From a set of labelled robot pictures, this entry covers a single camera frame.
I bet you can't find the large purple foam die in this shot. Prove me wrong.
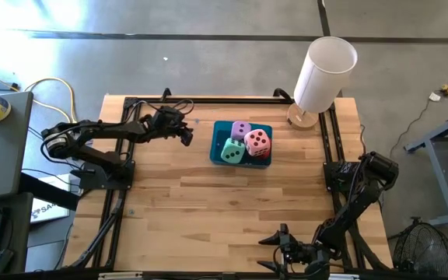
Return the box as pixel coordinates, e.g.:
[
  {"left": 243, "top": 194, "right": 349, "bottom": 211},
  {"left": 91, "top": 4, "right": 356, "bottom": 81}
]
[{"left": 230, "top": 121, "right": 253, "bottom": 141}]

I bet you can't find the large green foam die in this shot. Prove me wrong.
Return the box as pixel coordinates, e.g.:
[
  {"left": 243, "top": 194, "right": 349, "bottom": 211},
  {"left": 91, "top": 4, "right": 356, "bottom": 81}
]
[{"left": 220, "top": 137, "right": 247, "bottom": 165}]

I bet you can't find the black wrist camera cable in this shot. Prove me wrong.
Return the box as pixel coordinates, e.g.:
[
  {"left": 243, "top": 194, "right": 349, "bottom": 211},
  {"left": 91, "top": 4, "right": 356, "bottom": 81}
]
[{"left": 132, "top": 98, "right": 195, "bottom": 117}]

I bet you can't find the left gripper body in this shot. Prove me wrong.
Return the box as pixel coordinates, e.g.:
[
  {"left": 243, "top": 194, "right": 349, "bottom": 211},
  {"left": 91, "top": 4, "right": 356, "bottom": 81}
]
[{"left": 145, "top": 105, "right": 186, "bottom": 138}]

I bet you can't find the white shade table lamp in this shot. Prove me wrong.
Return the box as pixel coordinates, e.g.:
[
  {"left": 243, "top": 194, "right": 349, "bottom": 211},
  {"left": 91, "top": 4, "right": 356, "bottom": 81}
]
[{"left": 286, "top": 36, "right": 359, "bottom": 131}]

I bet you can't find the blue-grey metal desk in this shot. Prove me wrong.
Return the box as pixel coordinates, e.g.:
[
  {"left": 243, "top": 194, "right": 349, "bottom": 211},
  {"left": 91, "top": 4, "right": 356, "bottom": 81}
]
[{"left": 404, "top": 107, "right": 448, "bottom": 227}]

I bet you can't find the yellow cable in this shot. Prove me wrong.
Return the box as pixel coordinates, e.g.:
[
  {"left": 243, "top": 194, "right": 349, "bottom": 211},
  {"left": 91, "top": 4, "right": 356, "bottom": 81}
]
[{"left": 0, "top": 65, "right": 78, "bottom": 124}]

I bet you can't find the white printed box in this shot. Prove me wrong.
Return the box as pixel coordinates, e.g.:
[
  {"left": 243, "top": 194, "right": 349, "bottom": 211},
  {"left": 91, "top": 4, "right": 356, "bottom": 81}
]
[{"left": 31, "top": 173, "right": 81, "bottom": 223}]

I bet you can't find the black floor fan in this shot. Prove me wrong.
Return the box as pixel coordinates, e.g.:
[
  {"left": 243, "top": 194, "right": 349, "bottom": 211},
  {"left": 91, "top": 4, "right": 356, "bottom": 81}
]
[{"left": 391, "top": 216, "right": 448, "bottom": 279}]

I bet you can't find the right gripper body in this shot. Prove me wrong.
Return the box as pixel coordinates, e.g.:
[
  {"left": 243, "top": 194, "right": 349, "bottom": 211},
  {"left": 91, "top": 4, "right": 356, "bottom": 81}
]
[{"left": 284, "top": 240, "right": 320, "bottom": 269}]

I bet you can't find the blue plastic bin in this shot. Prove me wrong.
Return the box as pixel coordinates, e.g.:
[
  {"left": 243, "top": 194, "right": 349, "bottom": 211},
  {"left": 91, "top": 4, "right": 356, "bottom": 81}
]
[{"left": 208, "top": 120, "right": 274, "bottom": 170}]

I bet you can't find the large pink foam die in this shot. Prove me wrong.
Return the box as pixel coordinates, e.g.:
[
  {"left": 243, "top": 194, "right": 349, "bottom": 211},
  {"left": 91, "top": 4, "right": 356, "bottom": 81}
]
[{"left": 243, "top": 128, "right": 272, "bottom": 158}]

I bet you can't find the black desk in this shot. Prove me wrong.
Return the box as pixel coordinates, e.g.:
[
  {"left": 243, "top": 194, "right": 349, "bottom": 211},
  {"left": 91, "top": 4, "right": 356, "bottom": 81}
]
[{"left": 0, "top": 192, "right": 34, "bottom": 275}]

